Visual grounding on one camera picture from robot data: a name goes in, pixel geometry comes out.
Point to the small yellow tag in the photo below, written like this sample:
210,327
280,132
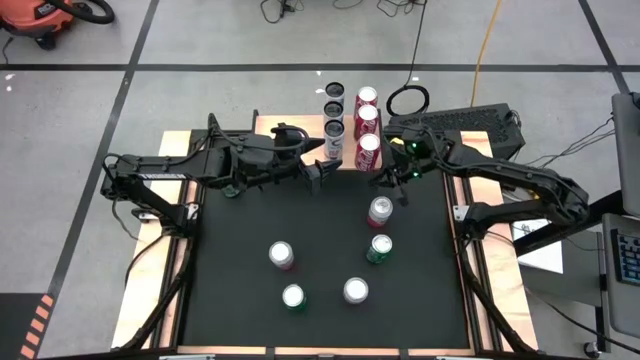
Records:
396,140

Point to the orange shop vacuum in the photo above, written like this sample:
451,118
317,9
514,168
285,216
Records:
35,17

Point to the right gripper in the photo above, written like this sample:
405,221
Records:
412,157

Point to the white paper sheet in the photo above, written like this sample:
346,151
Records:
547,257

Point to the black caster wheel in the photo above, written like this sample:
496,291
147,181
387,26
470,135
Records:
591,348

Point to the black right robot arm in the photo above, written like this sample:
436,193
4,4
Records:
500,167

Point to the black table mat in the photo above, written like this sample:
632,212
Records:
325,325

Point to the white and pink seltzer can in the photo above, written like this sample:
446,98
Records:
356,290
381,205
280,251

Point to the slim white Celsius can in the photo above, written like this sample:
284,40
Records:
335,90
334,145
333,109

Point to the black desk beam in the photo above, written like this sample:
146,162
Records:
575,230

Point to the grey monitor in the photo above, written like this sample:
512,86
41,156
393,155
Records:
629,150

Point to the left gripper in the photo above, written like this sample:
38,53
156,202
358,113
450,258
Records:
270,165

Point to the red Coca-Cola can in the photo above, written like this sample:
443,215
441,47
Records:
367,112
367,94

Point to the black aluminium table frame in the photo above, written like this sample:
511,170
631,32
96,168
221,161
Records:
475,320

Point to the wooden shelf with black legs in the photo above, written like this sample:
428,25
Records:
315,128

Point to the dark keyboard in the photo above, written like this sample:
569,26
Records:
629,257

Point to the red and white soda can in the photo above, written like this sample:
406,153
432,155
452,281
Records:
370,150

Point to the orange striped black floor mat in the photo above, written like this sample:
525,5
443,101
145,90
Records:
15,325

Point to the grey desk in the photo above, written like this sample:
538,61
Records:
620,310

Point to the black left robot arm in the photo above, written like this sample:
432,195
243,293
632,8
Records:
150,165

